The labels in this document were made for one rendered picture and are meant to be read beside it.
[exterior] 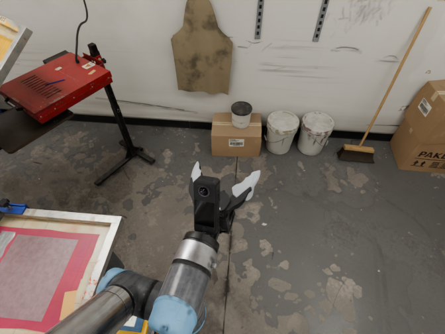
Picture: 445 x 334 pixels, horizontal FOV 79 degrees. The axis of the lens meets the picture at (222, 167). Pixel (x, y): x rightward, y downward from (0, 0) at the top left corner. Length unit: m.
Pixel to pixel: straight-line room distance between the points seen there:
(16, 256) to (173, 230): 1.23
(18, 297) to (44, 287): 0.10
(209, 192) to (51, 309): 1.04
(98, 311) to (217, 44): 2.27
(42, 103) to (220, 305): 1.81
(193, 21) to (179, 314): 2.26
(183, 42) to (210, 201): 2.16
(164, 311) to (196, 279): 0.07
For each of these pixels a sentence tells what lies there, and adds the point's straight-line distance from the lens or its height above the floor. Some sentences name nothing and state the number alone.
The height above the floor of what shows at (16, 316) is 0.96.
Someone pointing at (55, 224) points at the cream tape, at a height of 0.96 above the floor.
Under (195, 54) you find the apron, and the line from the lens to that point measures 2.61.
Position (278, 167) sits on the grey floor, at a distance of 2.84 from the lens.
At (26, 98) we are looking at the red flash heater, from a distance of 2.16.
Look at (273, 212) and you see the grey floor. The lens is 2.53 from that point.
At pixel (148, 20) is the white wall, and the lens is 2.64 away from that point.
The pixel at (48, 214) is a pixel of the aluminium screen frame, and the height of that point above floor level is 0.99.
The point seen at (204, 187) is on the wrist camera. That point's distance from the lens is 0.49.
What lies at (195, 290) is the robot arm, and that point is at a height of 1.68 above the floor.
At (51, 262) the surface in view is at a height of 0.96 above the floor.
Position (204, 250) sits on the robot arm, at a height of 1.69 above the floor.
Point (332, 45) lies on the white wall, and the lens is 2.66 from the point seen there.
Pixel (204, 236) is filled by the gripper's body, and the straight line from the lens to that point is 0.52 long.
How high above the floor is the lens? 2.16
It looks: 51 degrees down
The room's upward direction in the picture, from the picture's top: straight up
